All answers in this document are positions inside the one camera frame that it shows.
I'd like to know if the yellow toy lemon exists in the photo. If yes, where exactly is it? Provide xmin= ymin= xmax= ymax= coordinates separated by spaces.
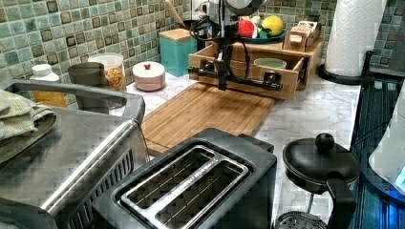
xmin=261 ymin=15 xmax=284 ymax=36

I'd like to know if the small wooden toy toaster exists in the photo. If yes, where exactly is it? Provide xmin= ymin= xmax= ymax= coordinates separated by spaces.
xmin=282 ymin=20 xmax=322 ymax=52

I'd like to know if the white paper towel roll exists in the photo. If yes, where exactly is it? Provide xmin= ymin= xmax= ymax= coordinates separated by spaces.
xmin=325 ymin=0 xmax=387 ymax=77

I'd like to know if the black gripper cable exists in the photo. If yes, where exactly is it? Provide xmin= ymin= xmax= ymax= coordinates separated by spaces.
xmin=189 ymin=16 xmax=252 ymax=80

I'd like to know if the dark grey cup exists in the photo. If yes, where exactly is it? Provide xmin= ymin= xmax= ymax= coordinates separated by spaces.
xmin=68 ymin=62 xmax=109 ymax=114

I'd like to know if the black paper towel holder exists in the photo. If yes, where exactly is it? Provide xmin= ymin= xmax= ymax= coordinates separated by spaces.
xmin=317 ymin=51 xmax=404 ymax=86

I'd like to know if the pink ceramic lidded jar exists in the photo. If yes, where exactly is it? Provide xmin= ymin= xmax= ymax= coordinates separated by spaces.
xmin=132 ymin=61 xmax=165 ymax=92

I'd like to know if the teal canister with wooden lid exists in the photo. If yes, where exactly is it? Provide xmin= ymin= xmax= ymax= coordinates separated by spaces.
xmin=159 ymin=29 xmax=197 ymax=76

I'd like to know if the black two-slot toaster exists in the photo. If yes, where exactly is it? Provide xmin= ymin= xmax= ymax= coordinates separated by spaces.
xmin=91 ymin=129 xmax=277 ymax=229

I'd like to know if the black utensil holder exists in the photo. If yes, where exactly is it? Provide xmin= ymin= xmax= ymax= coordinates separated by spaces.
xmin=183 ymin=20 xmax=206 ymax=51

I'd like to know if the wooden drawer cabinet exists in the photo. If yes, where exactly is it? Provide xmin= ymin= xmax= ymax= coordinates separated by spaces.
xmin=205 ymin=33 xmax=326 ymax=91

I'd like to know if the pale green bowl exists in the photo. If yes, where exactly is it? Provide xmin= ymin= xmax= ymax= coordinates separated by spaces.
xmin=253 ymin=57 xmax=287 ymax=69

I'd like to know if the glass jar with cereal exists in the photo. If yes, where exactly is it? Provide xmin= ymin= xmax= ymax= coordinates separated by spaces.
xmin=88 ymin=52 xmax=126 ymax=91

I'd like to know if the wooden spoon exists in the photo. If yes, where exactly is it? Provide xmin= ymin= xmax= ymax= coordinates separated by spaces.
xmin=164 ymin=0 xmax=185 ymax=27

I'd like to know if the folded beige dish towel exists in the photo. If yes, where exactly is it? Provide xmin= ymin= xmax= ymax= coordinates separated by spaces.
xmin=0 ymin=90 xmax=57 ymax=163

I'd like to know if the white toy garlic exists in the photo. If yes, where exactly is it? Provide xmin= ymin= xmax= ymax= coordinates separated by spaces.
xmin=242 ymin=15 xmax=261 ymax=26

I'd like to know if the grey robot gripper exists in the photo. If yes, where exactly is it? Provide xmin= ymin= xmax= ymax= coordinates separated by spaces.
xmin=206 ymin=0 xmax=267 ymax=91

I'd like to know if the wooden drawer with black handle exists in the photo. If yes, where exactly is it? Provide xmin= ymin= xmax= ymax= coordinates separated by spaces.
xmin=188 ymin=43 xmax=309 ymax=100

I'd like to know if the stainless steel toaster oven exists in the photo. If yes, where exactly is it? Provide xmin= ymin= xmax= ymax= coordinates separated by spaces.
xmin=1 ymin=79 xmax=148 ymax=229

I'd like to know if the bamboo cutting board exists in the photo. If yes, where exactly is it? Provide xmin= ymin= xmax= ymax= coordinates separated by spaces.
xmin=142 ymin=83 xmax=275 ymax=156

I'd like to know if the white-capped orange bottle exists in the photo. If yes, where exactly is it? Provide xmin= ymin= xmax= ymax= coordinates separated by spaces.
xmin=31 ymin=64 xmax=66 ymax=108

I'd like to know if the dark teal plate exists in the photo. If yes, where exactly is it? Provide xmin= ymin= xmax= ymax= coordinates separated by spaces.
xmin=241 ymin=29 xmax=287 ymax=44

